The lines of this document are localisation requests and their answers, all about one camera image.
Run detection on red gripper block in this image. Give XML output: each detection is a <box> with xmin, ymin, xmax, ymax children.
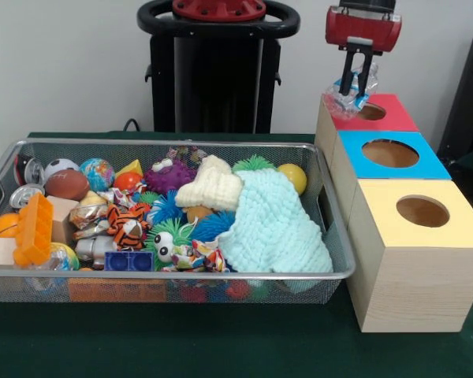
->
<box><xmin>324</xmin><ymin>5</ymin><xmax>403</xmax><ymax>100</ymax></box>

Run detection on crushed clear plastic bottle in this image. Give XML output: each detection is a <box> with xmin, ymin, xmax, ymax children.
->
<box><xmin>321</xmin><ymin>61</ymin><xmax>380</xmax><ymax>124</ymax></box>

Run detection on wooden box with three holes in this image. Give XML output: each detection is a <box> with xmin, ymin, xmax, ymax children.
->
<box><xmin>314</xmin><ymin>92</ymin><xmax>473</xmax><ymax>334</ymax></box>

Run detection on yellow ball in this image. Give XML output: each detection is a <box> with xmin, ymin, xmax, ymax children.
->
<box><xmin>277</xmin><ymin>163</ymin><xmax>308</xmax><ymax>196</ymax></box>

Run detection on light blue knitted cloth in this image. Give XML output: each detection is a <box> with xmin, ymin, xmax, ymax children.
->
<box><xmin>216</xmin><ymin>169</ymin><xmax>334</xmax><ymax>274</ymax></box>

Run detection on cream knitted cloth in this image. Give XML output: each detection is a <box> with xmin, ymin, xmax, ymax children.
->
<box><xmin>174</xmin><ymin>154</ymin><xmax>244</xmax><ymax>212</ymax></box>

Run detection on purple spiky ball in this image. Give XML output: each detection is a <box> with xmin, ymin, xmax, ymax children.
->
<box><xmin>143</xmin><ymin>157</ymin><xmax>199</xmax><ymax>196</ymax></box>

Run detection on tiger plush toy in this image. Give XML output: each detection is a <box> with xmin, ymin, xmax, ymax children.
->
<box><xmin>105</xmin><ymin>204</ymin><xmax>151</xmax><ymax>252</ymax></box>

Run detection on blue plastic toy brick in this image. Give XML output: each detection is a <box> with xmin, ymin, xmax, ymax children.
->
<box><xmin>103</xmin><ymin>250</ymin><xmax>155</xmax><ymax>272</ymax></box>

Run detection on brown toy football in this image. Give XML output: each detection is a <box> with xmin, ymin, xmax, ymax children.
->
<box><xmin>44</xmin><ymin>169</ymin><xmax>91</xmax><ymax>202</ymax></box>

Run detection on small soccer ball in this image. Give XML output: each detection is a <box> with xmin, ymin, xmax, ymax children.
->
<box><xmin>43</xmin><ymin>158</ymin><xmax>80</xmax><ymax>182</ymax></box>

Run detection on silver metallic toy piece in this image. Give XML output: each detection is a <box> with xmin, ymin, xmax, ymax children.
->
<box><xmin>74</xmin><ymin>235</ymin><xmax>106</xmax><ymax>269</ymax></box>

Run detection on long orange toy brick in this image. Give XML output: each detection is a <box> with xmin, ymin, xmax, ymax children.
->
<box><xmin>13</xmin><ymin>192</ymin><xmax>56</xmax><ymax>267</ymax></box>

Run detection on orange ball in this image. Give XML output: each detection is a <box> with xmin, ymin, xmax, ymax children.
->
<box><xmin>0</xmin><ymin>213</ymin><xmax>22</xmax><ymax>239</ymax></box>

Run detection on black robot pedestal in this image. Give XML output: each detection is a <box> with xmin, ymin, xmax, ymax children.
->
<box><xmin>136</xmin><ymin>0</ymin><xmax>301</xmax><ymax>135</ymax></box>

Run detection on silver wire mesh bin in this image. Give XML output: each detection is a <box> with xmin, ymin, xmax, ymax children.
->
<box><xmin>0</xmin><ymin>137</ymin><xmax>357</xmax><ymax>305</ymax></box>

